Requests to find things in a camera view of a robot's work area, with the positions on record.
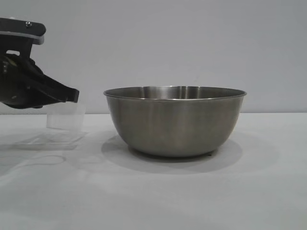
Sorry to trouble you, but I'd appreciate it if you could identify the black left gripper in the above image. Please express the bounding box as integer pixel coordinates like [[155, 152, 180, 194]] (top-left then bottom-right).
[[0, 44, 80, 110]]

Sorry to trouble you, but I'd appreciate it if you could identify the clear plastic measuring cup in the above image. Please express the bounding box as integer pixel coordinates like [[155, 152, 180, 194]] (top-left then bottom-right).
[[45, 102, 88, 132]]

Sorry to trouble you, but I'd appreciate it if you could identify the stainless steel mixing bowl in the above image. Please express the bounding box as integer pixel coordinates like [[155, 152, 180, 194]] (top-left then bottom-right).
[[103, 85, 248, 159]]

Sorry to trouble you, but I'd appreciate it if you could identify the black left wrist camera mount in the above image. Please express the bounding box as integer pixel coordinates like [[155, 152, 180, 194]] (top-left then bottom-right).
[[0, 17, 47, 46]]

